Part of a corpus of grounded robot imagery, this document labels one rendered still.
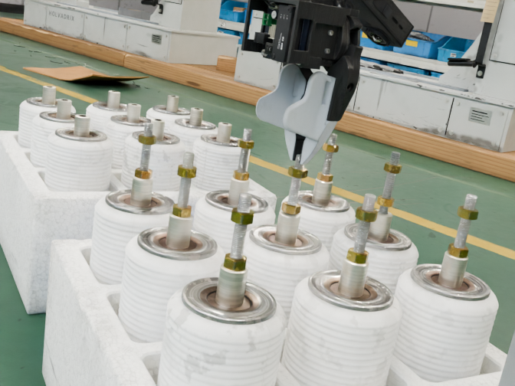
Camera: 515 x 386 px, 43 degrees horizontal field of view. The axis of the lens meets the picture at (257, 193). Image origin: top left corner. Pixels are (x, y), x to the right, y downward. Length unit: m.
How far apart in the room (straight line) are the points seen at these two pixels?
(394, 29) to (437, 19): 9.25
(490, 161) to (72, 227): 1.89
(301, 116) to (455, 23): 9.20
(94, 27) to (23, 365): 3.59
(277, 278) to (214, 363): 0.17
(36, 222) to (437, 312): 0.57
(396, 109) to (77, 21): 2.41
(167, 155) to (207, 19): 2.97
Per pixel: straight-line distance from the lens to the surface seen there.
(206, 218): 0.74
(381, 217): 0.72
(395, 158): 0.71
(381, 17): 0.65
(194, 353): 0.50
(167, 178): 1.02
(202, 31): 3.94
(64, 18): 4.63
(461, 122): 2.71
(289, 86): 0.64
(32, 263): 0.97
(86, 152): 0.97
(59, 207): 0.95
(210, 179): 1.06
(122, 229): 0.69
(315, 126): 0.62
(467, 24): 9.71
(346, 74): 0.60
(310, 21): 0.58
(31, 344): 0.94
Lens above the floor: 0.48
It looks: 16 degrees down
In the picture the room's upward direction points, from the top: 9 degrees clockwise
